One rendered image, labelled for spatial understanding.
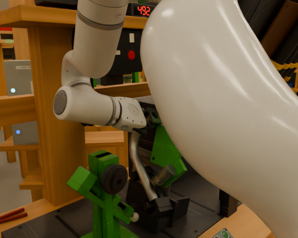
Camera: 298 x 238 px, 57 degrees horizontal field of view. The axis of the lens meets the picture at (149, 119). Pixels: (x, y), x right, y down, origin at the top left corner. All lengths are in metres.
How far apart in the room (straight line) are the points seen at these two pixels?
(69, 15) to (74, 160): 0.50
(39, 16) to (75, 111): 0.29
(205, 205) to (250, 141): 0.85
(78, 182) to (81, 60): 0.29
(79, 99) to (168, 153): 0.34
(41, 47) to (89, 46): 0.40
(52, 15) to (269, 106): 0.72
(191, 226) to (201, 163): 0.72
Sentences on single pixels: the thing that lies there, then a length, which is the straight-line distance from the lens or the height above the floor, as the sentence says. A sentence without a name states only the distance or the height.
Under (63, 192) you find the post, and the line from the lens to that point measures 1.08.
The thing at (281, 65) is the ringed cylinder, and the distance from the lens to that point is 0.90.
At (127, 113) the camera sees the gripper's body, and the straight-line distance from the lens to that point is 0.78.
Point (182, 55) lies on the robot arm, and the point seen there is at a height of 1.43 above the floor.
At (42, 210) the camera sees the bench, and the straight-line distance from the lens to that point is 1.09.
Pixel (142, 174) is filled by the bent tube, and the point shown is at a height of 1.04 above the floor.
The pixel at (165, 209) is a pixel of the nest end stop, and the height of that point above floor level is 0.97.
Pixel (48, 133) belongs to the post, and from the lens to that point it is 0.98.
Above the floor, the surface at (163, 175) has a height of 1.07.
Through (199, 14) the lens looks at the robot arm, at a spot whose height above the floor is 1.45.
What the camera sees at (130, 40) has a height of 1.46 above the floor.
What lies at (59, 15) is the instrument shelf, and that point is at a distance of 0.84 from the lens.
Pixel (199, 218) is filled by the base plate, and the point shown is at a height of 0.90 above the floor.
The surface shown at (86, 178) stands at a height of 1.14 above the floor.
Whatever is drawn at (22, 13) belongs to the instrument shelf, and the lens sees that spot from 0.80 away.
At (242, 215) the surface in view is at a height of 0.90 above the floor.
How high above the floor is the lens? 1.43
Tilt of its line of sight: 14 degrees down
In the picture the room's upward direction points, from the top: straight up
